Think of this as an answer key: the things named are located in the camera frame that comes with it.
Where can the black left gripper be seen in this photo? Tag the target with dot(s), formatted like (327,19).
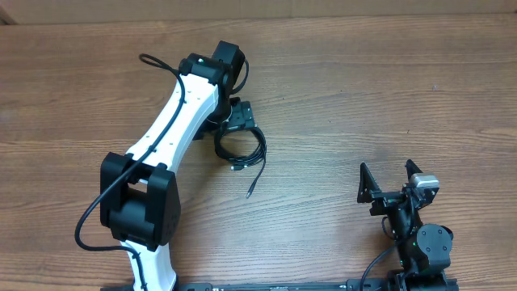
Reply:
(244,118)

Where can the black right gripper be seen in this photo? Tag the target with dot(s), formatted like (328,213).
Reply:
(389,198)

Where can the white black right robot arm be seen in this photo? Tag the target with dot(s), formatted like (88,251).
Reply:
(423,249)

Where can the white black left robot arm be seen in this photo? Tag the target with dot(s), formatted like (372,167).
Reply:
(139,197)

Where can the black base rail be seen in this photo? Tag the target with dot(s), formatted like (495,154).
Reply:
(282,287)

